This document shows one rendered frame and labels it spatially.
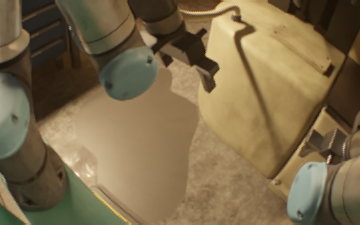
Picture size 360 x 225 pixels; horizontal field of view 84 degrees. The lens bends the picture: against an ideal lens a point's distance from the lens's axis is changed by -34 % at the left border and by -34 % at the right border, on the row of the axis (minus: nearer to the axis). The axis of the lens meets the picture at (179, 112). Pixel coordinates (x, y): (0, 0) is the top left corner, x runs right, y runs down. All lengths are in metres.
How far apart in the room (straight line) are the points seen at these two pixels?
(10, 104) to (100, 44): 0.15
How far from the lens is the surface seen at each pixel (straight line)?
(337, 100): 1.08
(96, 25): 0.29
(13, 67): 0.45
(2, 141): 0.35
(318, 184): 0.27
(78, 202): 0.50
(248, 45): 1.11
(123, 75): 0.33
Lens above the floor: 1.17
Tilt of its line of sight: 49 degrees down
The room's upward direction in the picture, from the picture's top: 10 degrees clockwise
